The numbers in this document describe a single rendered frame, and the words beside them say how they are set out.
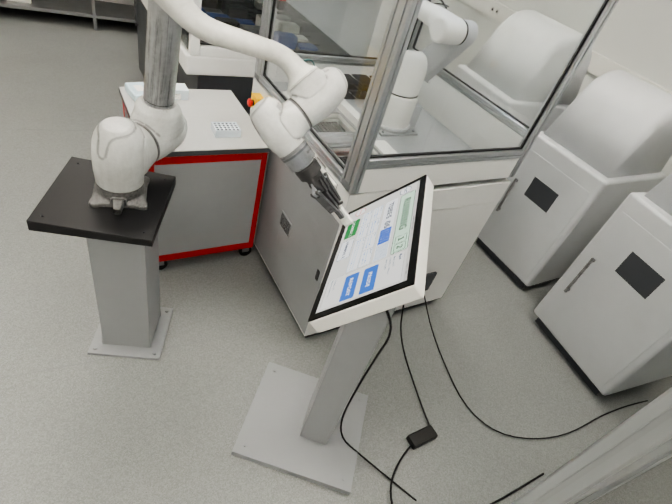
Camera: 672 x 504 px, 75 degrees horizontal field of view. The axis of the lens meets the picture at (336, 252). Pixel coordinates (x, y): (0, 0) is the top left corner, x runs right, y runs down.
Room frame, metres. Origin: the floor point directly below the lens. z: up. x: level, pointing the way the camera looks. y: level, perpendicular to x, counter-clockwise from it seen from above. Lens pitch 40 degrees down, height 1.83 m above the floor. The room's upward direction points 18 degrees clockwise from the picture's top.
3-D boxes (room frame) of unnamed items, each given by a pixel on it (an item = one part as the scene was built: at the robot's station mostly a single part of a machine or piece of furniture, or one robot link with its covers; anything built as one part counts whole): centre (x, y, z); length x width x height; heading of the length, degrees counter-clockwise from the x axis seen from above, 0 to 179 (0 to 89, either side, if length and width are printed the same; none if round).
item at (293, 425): (0.99, -0.11, 0.51); 0.50 x 0.45 x 1.02; 89
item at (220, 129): (1.87, 0.69, 0.78); 0.12 x 0.08 x 0.04; 129
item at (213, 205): (1.93, 0.88, 0.38); 0.62 x 0.58 x 0.76; 41
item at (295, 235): (2.09, -0.01, 0.40); 1.03 x 0.95 x 0.80; 41
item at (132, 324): (1.17, 0.79, 0.38); 0.30 x 0.30 x 0.76; 16
